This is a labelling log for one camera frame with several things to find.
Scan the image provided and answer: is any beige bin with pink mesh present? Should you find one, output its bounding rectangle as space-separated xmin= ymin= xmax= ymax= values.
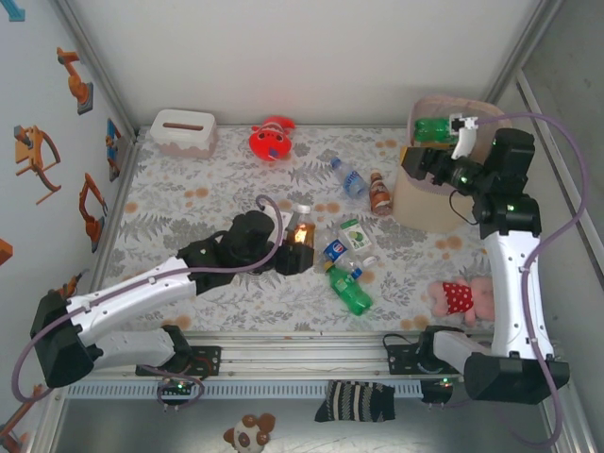
xmin=394 ymin=92 xmax=504 ymax=232

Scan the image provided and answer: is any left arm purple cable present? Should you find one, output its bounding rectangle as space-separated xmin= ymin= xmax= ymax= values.
xmin=9 ymin=195 xmax=285 ymax=412

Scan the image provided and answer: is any green bottle yellow cap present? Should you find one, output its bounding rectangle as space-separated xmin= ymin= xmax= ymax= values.
xmin=323 ymin=261 xmax=374 ymax=316

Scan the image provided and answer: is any brown white plush dog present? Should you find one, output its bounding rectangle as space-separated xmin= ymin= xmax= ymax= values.
xmin=222 ymin=412 xmax=277 ymax=453

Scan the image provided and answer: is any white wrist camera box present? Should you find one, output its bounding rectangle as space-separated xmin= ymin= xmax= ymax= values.
xmin=446 ymin=114 xmax=478 ymax=160
xmin=281 ymin=210 xmax=300 ymax=243

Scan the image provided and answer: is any brown drink bottle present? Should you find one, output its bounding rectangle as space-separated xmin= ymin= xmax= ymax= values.
xmin=368 ymin=169 xmax=394 ymax=218

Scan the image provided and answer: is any orange gripper wall sticker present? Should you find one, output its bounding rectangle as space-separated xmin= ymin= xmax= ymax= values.
xmin=12 ymin=125 xmax=62 ymax=205

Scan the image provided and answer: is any lime label clear bottle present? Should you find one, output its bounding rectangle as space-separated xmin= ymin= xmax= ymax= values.
xmin=335 ymin=217 xmax=381 ymax=269

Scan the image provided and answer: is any floral table cloth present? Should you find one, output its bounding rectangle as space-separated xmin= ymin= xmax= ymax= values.
xmin=101 ymin=125 xmax=534 ymax=334

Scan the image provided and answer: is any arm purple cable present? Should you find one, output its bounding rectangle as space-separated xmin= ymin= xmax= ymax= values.
xmin=9 ymin=195 xmax=285 ymax=412
xmin=424 ymin=110 xmax=594 ymax=449

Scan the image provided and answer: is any white tissue box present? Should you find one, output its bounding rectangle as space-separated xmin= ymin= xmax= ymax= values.
xmin=149 ymin=108 xmax=219 ymax=160

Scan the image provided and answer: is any aluminium frame post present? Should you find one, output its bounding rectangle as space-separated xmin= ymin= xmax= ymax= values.
xmin=50 ymin=0 xmax=139 ymax=138
xmin=488 ymin=0 xmax=565 ymax=95

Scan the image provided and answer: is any pink plush toy dotted dress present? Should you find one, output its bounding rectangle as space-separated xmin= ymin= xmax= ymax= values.
xmin=427 ymin=277 xmax=496 ymax=325

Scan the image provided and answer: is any white slotted cable duct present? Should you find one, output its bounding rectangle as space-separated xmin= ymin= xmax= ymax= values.
xmin=63 ymin=380 xmax=426 ymax=401

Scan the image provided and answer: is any green bottle dark cap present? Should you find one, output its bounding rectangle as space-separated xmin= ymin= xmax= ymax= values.
xmin=412 ymin=116 xmax=460 ymax=146

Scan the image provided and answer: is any small controller board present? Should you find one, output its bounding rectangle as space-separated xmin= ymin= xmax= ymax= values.
xmin=158 ymin=376 xmax=197 ymax=395
xmin=421 ymin=376 xmax=455 ymax=405

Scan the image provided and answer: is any red plush toy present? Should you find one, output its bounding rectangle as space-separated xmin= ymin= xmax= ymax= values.
xmin=248 ymin=116 xmax=296 ymax=164

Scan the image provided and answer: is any black striped sock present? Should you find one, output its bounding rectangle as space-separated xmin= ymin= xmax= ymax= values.
xmin=313 ymin=379 xmax=396 ymax=424

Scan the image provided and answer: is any blue orange wall sticker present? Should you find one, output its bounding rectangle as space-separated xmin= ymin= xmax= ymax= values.
xmin=106 ymin=117 xmax=123 ymax=183

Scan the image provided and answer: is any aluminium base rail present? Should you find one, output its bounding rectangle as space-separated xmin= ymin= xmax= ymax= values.
xmin=45 ymin=329 xmax=570 ymax=381

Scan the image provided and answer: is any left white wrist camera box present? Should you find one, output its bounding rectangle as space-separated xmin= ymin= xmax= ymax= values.
xmin=281 ymin=210 xmax=300 ymax=243

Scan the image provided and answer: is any red gold label bottle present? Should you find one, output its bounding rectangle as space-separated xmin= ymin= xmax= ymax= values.
xmin=285 ymin=204 xmax=316 ymax=249

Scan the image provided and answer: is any pepsi label clear bottle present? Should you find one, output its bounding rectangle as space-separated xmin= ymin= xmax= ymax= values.
xmin=322 ymin=238 xmax=364 ymax=280

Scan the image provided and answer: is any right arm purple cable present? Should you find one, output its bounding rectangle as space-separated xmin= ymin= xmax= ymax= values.
xmin=424 ymin=110 xmax=594 ymax=449

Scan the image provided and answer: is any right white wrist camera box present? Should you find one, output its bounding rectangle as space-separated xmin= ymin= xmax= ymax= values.
xmin=446 ymin=114 xmax=478 ymax=160

